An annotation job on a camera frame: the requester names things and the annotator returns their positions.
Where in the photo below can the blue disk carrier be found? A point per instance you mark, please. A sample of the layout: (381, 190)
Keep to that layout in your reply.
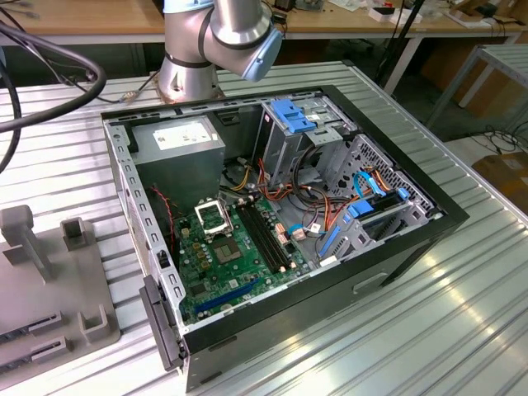
(359, 209)

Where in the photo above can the black square chip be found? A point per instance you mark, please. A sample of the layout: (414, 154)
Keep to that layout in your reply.
(198, 288)

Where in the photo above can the wooden desk with white legs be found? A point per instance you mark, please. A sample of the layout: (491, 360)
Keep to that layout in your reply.
(437, 26)

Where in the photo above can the blue drive latch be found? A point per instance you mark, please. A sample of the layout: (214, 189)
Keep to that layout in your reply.
(290, 115)

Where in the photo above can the white four-pin power socket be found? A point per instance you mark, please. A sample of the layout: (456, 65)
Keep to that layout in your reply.
(185, 233)

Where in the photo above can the brown cardboard box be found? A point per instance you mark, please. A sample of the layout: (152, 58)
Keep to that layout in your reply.
(491, 92)

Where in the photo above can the cardboard box with label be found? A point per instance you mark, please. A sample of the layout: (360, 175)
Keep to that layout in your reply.
(507, 173)

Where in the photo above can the grey power supply unit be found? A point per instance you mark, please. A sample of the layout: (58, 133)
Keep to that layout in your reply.
(181, 169)

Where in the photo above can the green motherboard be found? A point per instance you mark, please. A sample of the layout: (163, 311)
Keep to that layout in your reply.
(243, 280)

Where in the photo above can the grey parts rack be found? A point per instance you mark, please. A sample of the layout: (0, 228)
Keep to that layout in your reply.
(41, 297)

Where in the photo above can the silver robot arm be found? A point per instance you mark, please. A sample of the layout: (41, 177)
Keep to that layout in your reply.
(235, 29)

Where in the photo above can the grey disk bay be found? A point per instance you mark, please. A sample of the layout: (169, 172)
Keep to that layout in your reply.
(350, 247)

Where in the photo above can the perforated metal cage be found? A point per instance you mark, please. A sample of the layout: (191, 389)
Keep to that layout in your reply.
(373, 156)

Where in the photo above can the grey metal frame table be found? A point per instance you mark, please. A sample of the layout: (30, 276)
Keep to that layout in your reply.
(509, 53)

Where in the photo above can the blue plastic rail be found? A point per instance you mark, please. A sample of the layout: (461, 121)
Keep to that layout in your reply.
(330, 243)

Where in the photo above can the orange board connector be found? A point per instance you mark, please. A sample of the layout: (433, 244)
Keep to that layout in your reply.
(281, 233)

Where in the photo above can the black RAM slot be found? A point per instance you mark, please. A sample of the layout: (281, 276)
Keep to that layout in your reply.
(275, 239)
(263, 239)
(257, 239)
(270, 239)

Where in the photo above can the blue expansion slot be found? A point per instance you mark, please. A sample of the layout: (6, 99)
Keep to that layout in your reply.
(227, 295)

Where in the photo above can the black open PC case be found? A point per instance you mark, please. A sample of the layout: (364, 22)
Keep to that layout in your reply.
(309, 313)

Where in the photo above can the black disk drive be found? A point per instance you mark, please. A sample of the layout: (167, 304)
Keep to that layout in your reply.
(385, 202)

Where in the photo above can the black case fan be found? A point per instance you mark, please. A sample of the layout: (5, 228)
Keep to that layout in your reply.
(158, 224)

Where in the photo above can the grey optical drive cage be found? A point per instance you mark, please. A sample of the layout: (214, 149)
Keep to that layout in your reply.
(280, 150)

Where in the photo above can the white flat box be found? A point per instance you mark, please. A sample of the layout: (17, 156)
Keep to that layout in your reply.
(387, 13)

